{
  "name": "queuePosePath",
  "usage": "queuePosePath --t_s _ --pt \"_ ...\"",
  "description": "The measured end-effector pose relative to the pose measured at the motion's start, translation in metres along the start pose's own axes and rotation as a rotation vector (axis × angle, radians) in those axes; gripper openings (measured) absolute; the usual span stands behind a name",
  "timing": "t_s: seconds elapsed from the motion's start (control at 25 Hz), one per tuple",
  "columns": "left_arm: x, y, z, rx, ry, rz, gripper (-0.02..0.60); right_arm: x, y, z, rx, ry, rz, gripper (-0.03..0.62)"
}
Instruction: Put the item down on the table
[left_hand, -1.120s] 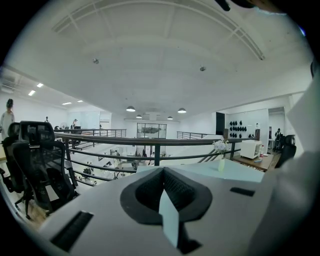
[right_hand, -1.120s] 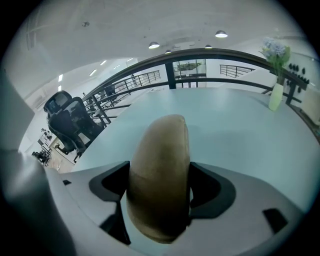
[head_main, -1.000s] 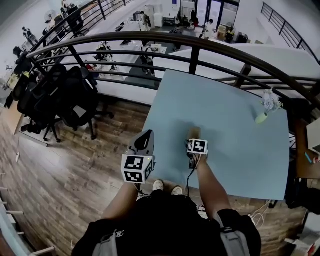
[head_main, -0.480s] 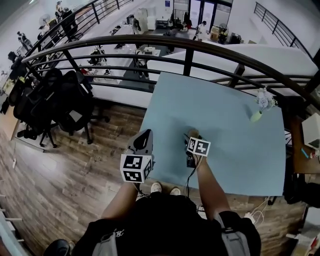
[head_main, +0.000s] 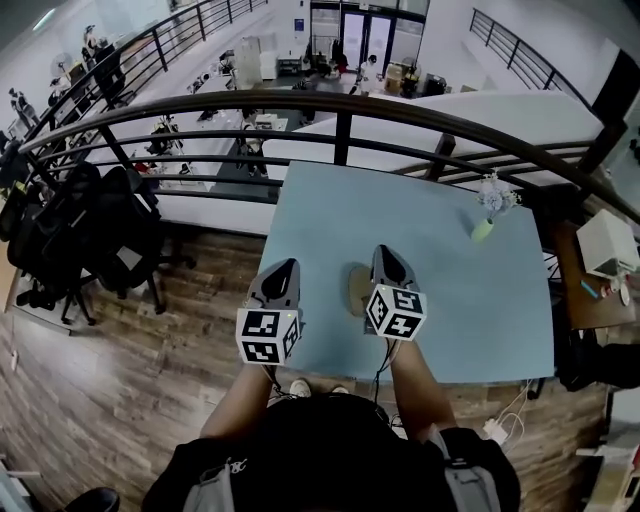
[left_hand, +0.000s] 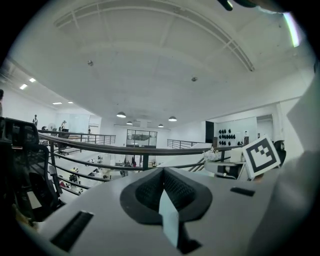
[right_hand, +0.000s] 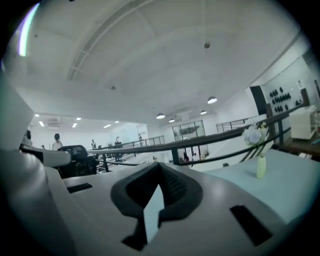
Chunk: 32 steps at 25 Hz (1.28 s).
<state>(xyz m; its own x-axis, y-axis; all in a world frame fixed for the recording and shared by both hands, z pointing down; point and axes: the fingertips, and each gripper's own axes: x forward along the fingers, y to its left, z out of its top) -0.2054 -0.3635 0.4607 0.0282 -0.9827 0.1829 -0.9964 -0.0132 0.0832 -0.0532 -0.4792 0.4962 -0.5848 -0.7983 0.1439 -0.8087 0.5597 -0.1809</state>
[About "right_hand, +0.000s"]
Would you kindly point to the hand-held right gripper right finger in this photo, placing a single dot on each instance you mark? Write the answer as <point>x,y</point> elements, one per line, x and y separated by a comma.
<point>181,192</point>

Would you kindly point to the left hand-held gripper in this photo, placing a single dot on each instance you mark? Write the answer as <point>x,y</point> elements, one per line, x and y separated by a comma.
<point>15,117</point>

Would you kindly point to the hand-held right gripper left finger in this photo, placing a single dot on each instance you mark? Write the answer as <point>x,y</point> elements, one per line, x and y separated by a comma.
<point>132,195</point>

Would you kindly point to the glass entrance door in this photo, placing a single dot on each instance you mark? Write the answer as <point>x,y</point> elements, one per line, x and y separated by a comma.
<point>193,152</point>

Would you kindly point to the black curved metal railing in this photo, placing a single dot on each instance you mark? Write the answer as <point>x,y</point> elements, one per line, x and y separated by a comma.
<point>200,143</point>

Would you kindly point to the black office chair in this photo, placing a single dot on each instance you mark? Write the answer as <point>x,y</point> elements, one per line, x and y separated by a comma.
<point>78,160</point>

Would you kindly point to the round pendant ceiling lamp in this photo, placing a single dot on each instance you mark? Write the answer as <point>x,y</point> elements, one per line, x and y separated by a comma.
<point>203,112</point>
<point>160,115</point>
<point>171,120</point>
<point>212,100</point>

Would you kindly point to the pale vase with flowers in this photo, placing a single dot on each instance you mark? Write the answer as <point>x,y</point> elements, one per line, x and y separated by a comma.
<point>260,150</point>

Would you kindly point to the brown wooden side table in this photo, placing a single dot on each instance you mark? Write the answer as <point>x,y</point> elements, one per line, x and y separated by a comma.
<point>303,147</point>

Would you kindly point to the group of black wall-mounted items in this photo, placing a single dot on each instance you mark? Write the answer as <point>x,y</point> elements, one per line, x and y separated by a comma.
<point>280,98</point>

